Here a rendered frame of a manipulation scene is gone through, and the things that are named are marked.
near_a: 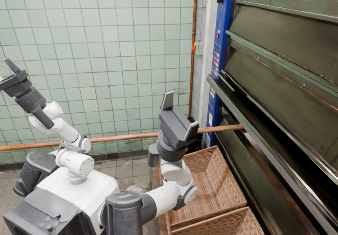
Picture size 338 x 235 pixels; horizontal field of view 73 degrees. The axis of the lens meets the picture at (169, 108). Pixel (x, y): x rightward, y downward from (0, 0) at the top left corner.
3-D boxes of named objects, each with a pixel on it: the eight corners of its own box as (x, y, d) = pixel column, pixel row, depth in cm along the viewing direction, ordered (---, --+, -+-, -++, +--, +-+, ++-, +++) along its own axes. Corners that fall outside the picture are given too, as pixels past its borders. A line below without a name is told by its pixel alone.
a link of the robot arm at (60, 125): (46, 102, 96) (63, 118, 107) (26, 113, 95) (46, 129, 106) (50, 111, 93) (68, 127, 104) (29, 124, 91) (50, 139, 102)
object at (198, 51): (200, 52, 218) (201, 41, 213) (203, 55, 209) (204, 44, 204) (193, 52, 217) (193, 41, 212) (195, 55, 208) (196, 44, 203)
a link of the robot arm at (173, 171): (180, 167, 67) (188, 180, 78) (174, 141, 73) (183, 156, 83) (159, 172, 68) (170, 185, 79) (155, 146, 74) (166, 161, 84)
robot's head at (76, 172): (82, 185, 74) (77, 165, 70) (60, 175, 78) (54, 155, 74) (96, 172, 80) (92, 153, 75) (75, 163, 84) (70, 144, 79)
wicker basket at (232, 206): (214, 169, 197) (218, 144, 184) (242, 231, 149) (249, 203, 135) (158, 175, 191) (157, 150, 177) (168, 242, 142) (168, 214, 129)
